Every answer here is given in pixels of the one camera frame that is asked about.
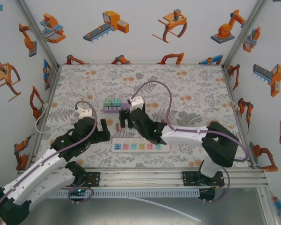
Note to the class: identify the aluminium side rail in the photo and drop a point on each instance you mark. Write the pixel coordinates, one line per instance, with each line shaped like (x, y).
(236, 117)
(45, 112)

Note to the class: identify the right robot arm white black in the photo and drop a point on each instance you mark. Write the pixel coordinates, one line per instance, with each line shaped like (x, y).
(185, 136)

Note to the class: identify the aluminium front rail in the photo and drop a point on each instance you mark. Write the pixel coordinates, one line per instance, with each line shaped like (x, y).
(140, 178)

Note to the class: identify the white multicolour power strip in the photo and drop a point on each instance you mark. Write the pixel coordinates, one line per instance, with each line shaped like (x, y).
(140, 147)

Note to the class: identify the black controller box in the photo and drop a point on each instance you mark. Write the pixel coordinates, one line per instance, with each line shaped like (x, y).
(77, 193)
(207, 194)

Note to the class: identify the aluminium corner post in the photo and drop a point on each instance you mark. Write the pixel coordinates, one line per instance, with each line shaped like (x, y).
(37, 35)
(244, 32)

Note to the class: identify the grey metal lower shelf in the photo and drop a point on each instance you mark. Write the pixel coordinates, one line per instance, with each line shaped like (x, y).
(107, 213)

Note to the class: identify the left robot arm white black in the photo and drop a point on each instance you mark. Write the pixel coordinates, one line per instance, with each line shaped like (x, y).
(37, 174)

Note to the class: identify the teal cube plug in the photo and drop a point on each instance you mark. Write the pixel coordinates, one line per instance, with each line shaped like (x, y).
(131, 128)
(116, 102)

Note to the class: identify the white plastic tube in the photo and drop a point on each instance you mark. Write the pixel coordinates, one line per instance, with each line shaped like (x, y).
(168, 207)

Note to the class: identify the green cube plug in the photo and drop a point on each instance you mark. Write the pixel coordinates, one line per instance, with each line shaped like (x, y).
(107, 102)

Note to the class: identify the purple power strip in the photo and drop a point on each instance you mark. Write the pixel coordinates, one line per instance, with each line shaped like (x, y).
(121, 108)

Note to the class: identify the floral table mat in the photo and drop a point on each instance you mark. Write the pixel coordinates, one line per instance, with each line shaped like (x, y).
(189, 82)

